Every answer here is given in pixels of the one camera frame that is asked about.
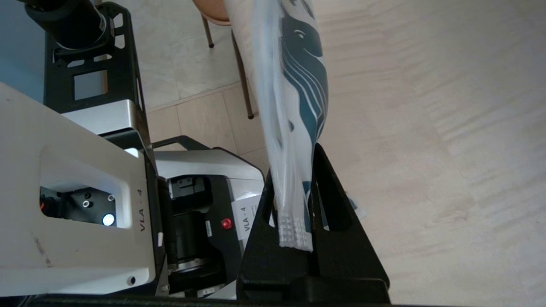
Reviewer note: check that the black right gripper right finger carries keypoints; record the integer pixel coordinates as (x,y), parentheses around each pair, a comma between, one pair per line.
(345,264)

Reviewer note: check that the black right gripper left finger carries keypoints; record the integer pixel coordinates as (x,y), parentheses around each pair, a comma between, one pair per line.
(262,273)

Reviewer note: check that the white leaf-print pouch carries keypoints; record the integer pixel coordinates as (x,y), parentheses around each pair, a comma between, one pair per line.
(298,98)

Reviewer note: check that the white black robot base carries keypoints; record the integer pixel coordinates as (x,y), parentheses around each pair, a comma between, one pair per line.
(200,166)

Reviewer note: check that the red emergency stop button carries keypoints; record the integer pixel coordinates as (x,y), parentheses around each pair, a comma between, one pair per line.
(226,223)

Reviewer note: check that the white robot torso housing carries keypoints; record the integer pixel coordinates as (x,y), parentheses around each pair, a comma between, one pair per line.
(64,149)

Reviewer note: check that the brown pink chair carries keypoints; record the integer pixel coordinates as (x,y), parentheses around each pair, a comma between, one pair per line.
(213,10)

